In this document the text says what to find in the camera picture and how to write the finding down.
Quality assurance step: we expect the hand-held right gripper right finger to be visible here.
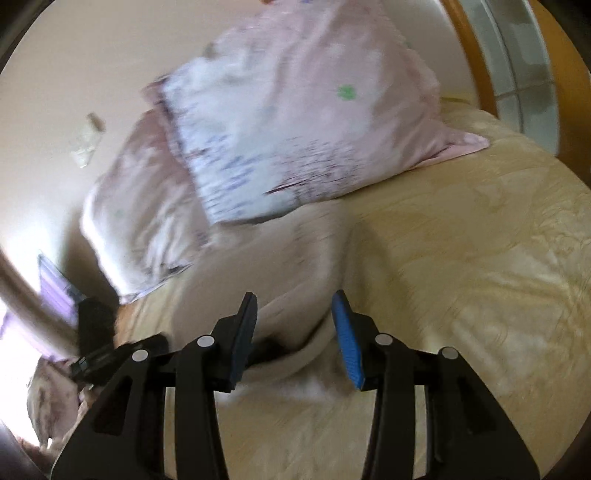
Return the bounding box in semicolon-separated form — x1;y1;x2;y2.
331;290;541;480

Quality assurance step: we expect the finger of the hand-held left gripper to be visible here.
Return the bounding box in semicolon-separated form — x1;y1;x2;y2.
76;297;119;358
69;334;170;385

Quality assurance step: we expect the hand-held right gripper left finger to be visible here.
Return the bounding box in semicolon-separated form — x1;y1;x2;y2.
51;292;258;480

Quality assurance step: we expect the beige cable-knit sweater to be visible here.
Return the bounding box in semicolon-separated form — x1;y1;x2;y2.
178;203;372;408

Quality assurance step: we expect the purple striped object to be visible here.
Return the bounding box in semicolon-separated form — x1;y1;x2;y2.
39;252;86;334

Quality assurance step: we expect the pink floral cloth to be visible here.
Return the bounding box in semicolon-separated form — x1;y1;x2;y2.
27;357;99;452

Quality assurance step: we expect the window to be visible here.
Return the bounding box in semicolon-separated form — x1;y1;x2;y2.
0;295;52;370

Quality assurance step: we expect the pink floral pillow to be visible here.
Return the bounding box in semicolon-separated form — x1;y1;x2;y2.
81;108;219;304

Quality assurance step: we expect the yellow patterned bedspread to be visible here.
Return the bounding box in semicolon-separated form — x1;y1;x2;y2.
115;98;591;480

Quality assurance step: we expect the pink pillow with tree print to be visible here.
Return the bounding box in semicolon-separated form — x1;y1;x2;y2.
141;0;490;228

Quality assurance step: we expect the wooden headboard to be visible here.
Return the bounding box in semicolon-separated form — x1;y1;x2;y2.
438;0;591;178

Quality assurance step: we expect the frosted glass headboard panel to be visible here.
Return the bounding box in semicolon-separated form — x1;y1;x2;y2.
466;0;562;153

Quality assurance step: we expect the paper wall sticker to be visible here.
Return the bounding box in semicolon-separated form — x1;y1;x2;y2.
69;113;106;167

